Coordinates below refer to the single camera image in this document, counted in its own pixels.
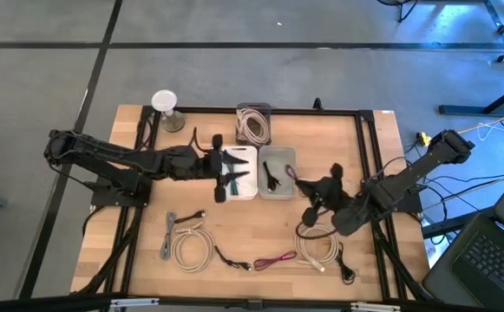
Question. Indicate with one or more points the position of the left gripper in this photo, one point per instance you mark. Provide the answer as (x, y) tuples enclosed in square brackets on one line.
[(186, 162)]

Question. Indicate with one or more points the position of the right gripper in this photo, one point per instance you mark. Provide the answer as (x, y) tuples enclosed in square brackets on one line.
[(329, 190)]

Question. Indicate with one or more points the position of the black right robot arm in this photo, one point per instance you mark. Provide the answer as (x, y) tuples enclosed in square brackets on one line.
[(407, 177)]

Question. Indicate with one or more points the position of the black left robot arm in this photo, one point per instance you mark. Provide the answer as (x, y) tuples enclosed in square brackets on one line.
[(104, 149)]

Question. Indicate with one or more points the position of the white plastic bin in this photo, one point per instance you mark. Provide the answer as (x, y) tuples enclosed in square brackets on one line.
[(249, 190)]

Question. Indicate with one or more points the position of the grey plastic bin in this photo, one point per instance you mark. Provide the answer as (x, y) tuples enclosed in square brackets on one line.
[(266, 193)]

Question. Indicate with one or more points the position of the dark translucent bin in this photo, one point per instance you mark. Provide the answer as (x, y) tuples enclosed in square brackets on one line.
[(253, 105)]

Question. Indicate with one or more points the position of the black floor strut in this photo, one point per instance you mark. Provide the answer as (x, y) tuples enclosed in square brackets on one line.
[(447, 226)]

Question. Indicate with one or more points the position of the black desk foot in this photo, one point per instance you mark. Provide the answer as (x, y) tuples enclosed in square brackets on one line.
[(464, 109)]

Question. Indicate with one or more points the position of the open dark laptop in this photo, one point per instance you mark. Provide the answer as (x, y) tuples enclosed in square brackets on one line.
[(486, 260)]

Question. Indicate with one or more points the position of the black floor stand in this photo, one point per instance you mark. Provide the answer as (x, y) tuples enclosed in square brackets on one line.
[(401, 17)]

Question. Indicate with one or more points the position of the black gantry beam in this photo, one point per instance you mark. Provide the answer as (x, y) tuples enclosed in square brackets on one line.
[(39, 303)]

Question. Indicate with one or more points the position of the black aluminium table frame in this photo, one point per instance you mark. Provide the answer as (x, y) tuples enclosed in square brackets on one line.
[(295, 112)]

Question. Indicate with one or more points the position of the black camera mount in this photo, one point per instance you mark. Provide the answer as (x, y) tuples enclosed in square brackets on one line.
[(318, 104)]

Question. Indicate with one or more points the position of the silver metal bracket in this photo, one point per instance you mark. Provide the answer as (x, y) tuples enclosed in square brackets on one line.
[(375, 307), (134, 302)]

